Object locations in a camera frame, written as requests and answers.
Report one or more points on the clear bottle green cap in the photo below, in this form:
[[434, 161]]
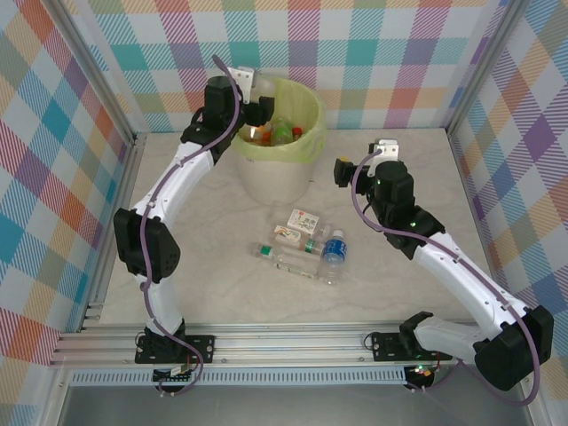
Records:
[[266, 250]]

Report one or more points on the blue label water bottle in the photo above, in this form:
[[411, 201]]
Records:
[[333, 250]]

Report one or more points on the small clear bottle orange cap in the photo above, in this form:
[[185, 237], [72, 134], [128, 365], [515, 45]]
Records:
[[296, 132]]

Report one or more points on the aluminium frame side rail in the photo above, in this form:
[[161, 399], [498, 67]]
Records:
[[463, 175], [120, 177]]

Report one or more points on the cream plastic waste bin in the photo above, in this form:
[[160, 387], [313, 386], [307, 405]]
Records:
[[270, 177]]

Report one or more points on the green plastic bin liner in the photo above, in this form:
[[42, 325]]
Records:
[[302, 100]]

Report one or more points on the small green label bottle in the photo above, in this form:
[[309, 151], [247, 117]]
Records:
[[313, 246]]

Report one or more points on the aluminium frame post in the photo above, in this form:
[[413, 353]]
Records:
[[481, 66], [97, 66]]

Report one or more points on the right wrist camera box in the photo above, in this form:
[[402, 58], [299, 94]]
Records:
[[386, 148]]

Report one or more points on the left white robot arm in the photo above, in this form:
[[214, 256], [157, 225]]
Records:
[[177, 182]]

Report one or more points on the right small circuit board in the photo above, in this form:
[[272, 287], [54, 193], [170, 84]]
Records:
[[421, 372]]

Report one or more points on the left small circuit board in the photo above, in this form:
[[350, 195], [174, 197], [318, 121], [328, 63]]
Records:
[[177, 372]]

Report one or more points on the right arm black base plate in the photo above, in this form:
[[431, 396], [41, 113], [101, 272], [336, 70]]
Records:
[[386, 346]]

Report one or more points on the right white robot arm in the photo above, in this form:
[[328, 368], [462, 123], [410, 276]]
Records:
[[466, 275]]

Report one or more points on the small circuit board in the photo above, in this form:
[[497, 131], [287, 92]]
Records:
[[421, 372], [177, 372]]

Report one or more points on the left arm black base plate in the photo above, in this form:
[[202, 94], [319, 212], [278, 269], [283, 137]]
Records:
[[202, 348]]

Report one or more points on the orange label bottle tan cap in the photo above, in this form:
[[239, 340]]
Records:
[[266, 135]]

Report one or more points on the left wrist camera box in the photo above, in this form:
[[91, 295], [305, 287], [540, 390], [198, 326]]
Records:
[[245, 77]]

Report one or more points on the aluminium mounting rail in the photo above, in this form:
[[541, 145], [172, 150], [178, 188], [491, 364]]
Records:
[[288, 348]]

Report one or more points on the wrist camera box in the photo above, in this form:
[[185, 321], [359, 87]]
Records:
[[245, 77], [386, 148]]

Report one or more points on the grey metal panel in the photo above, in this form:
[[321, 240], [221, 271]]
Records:
[[288, 406]]

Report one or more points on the green plastic bottle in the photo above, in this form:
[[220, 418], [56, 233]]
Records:
[[280, 133]]

